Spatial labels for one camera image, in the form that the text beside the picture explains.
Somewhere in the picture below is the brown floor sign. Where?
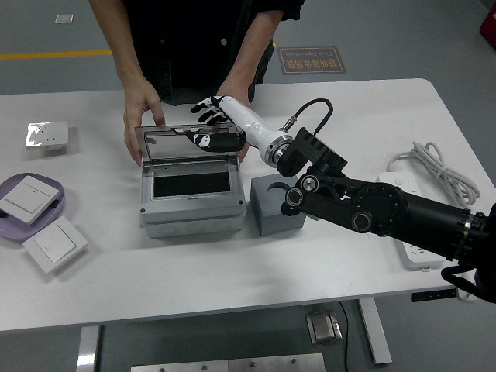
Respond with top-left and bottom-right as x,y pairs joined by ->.
276,45 -> 347,76

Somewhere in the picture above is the silver floor socket box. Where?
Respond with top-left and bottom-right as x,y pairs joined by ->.
305,308 -> 344,347

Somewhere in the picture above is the person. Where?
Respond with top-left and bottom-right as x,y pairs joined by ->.
88,0 -> 306,106

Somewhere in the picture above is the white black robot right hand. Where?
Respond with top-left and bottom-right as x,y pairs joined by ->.
185,94 -> 290,154

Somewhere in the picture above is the purple tray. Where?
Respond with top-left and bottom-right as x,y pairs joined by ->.
0,173 -> 67,246

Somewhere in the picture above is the grey metal base plate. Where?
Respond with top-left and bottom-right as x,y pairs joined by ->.
228,353 -> 326,372
130,359 -> 230,372

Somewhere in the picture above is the person's left hand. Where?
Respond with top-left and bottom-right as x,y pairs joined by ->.
215,77 -> 251,164

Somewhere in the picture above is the white wall switch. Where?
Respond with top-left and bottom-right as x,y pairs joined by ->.
22,215 -> 89,274
0,174 -> 64,225

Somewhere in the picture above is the grey cube with round hole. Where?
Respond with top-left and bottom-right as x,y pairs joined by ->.
250,173 -> 307,236

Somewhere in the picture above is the white wall socket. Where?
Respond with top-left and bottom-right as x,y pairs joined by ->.
25,121 -> 70,151

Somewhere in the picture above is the grey electrical box with lid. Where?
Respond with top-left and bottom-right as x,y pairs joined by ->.
133,122 -> 249,239

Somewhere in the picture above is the white power cord with plug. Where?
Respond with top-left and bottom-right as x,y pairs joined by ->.
386,140 -> 481,301

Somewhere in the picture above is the person's right hand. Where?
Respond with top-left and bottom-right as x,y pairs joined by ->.
122,79 -> 167,167

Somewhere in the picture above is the black table control panel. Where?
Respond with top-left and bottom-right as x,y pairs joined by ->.
410,288 -> 457,303

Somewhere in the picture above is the white table leg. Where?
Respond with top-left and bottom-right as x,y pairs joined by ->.
356,298 -> 393,366
75,325 -> 102,372

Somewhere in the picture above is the thin black floor cable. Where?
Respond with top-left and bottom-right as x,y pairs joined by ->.
339,301 -> 352,372

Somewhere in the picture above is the red object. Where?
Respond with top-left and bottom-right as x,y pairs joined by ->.
478,0 -> 496,46

